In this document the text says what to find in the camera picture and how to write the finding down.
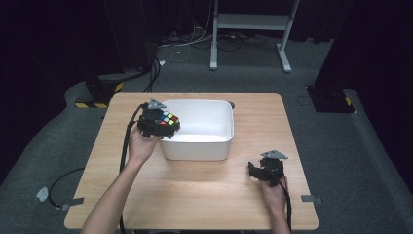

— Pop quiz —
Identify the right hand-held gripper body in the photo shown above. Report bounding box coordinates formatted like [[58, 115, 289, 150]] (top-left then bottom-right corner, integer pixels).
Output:
[[259, 149, 289, 187]]

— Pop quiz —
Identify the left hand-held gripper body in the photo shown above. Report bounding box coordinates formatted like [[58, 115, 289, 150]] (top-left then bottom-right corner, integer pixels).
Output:
[[136, 98, 168, 139]]

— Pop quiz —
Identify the multicoloured puzzle cube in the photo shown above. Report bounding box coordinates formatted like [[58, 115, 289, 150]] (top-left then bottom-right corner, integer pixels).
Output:
[[156, 110, 181, 132]]

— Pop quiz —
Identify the white plastic bin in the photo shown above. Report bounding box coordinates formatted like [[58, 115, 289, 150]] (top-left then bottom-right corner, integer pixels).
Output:
[[158, 99, 236, 162]]

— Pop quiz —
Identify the person's left hand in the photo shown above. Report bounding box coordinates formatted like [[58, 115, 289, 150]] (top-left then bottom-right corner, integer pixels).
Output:
[[128, 126, 164, 166]]

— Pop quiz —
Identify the person's right hand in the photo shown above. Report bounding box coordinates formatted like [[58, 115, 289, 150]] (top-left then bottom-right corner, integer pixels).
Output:
[[258, 176, 289, 213]]

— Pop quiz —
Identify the grey tape strip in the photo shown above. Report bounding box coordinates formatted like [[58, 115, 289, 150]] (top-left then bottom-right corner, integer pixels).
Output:
[[300, 194, 323, 206], [59, 197, 85, 212]]

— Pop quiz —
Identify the black base with yellow stripes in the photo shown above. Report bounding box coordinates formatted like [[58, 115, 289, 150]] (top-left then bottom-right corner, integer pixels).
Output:
[[74, 74, 126, 110]]

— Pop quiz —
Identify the black base with yellow mark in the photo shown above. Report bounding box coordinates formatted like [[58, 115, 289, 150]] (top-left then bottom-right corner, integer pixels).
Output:
[[306, 85, 357, 114]]

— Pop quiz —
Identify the grey metal stand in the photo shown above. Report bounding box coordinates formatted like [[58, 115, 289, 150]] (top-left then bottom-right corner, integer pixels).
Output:
[[209, 0, 301, 74]]

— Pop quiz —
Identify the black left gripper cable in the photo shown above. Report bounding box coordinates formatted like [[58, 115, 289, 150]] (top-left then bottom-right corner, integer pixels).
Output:
[[118, 102, 149, 234]]

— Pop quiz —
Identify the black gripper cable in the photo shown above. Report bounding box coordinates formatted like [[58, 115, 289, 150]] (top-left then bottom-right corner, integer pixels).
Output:
[[264, 164, 293, 230], [118, 102, 149, 234]]

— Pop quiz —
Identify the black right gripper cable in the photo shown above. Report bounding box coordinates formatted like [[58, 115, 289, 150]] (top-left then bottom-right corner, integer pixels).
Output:
[[264, 164, 293, 230]]

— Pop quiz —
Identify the black cable bundle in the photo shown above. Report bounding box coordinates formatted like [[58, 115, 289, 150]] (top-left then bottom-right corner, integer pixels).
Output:
[[142, 55, 164, 94]]

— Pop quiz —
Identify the white floor cable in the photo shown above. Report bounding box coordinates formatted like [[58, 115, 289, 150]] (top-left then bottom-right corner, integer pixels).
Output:
[[169, 0, 213, 63]]

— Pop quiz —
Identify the tangle of dark cables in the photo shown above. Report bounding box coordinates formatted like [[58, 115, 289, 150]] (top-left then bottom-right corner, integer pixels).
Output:
[[158, 29, 281, 53]]

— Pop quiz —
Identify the black floor cable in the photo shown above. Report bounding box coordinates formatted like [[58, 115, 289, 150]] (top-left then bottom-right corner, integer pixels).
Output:
[[48, 167, 86, 209]]

